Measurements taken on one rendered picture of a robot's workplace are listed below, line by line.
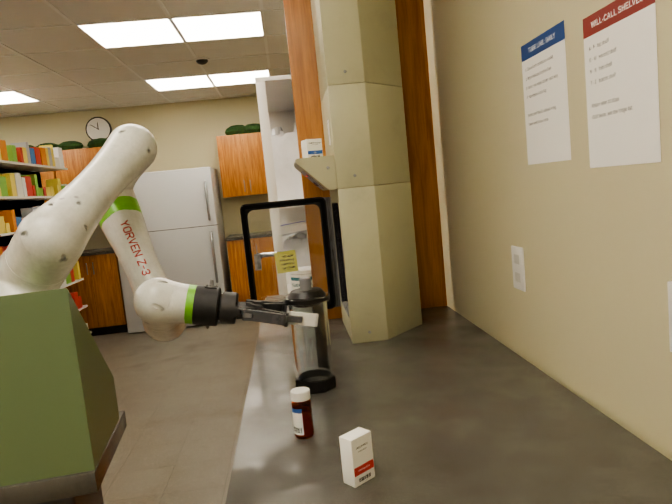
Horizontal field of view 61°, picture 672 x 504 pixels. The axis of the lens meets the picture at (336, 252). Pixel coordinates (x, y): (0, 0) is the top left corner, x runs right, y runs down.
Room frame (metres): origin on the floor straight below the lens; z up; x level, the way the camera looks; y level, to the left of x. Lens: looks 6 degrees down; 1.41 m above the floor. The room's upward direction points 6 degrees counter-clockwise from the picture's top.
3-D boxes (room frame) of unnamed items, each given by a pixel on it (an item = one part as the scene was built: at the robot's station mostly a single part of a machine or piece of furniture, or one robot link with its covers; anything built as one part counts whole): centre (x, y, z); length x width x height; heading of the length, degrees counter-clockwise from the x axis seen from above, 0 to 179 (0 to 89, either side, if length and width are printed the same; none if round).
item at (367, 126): (1.87, -0.14, 1.33); 0.32 x 0.25 x 0.77; 4
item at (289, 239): (2.02, 0.17, 1.19); 0.30 x 0.01 x 0.40; 86
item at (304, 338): (1.35, 0.08, 1.06); 0.11 x 0.11 x 0.21
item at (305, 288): (1.35, 0.08, 1.18); 0.09 x 0.09 x 0.07
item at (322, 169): (1.86, 0.05, 1.46); 0.32 x 0.11 x 0.10; 4
